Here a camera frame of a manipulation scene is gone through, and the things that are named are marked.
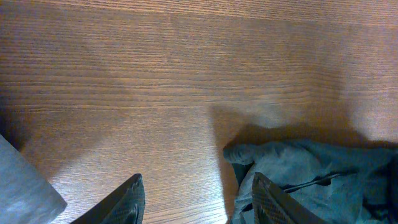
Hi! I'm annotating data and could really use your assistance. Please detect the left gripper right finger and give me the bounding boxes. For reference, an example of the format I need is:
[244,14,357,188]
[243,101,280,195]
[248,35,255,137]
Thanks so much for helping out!
[252,172,326,224]

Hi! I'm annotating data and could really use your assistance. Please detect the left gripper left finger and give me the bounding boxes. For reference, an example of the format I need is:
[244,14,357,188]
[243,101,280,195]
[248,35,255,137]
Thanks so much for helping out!
[72,174,146,224]

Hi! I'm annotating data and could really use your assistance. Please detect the black Nike t-shirt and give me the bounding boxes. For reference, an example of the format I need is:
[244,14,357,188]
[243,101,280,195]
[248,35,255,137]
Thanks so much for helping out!
[223,140,397,223]

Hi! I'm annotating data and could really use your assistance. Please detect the folded grey trousers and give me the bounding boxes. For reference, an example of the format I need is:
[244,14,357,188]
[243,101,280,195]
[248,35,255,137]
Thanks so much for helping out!
[1,138,67,224]

